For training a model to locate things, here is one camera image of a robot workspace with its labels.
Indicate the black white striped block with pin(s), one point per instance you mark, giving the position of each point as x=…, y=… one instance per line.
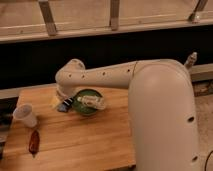
x=68, y=102

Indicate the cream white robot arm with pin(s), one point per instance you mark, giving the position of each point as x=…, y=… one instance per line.
x=161, y=106

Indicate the wooden shelf frame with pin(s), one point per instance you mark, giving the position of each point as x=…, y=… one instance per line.
x=28, y=20

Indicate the metal clamp bracket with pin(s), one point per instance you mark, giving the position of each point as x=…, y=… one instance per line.
x=191, y=60

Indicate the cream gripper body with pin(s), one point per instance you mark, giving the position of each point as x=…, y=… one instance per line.
x=57, y=102

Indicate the white tube on plate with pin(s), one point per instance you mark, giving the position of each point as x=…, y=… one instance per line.
x=95, y=102

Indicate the small blue grey block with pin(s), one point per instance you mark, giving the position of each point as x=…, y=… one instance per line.
x=62, y=108

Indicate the white ceramic cup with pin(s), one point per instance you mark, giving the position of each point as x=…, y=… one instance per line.
x=24, y=113

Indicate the green round plate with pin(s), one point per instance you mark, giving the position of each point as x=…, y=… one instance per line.
x=79, y=107

